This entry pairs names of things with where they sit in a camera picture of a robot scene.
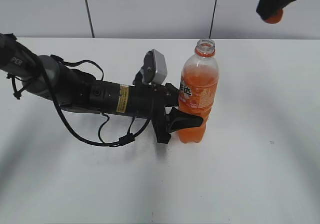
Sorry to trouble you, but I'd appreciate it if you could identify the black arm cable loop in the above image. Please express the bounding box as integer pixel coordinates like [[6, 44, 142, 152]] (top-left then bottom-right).
[[37, 56, 151, 147]]

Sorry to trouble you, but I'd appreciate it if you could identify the orange bottle cap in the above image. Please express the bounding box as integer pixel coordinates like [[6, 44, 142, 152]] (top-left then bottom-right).
[[264, 9, 284, 24]]

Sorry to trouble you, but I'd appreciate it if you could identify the black wall cable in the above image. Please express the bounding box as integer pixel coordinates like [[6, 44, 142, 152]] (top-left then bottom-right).
[[81, 0, 96, 39], [208, 0, 221, 40]]

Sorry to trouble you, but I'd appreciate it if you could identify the orange soda plastic bottle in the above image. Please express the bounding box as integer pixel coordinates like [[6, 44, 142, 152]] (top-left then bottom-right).
[[178, 39, 219, 143]]

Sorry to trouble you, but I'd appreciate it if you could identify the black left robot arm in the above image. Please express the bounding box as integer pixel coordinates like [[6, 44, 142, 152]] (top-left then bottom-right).
[[0, 34, 203, 144]]

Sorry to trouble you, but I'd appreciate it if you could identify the left black wall cable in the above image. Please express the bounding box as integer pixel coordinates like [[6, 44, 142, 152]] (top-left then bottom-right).
[[81, 0, 96, 39]]

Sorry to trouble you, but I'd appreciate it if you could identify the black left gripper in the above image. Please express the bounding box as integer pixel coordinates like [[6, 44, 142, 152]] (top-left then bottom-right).
[[88, 81, 204, 144]]

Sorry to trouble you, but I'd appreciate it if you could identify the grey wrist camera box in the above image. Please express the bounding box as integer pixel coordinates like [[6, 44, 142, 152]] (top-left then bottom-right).
[[132, 49, 168, 86]]

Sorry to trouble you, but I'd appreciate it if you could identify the right black wall cable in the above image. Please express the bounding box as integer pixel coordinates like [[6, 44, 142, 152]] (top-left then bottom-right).
[[208, 0, 221, 40]]

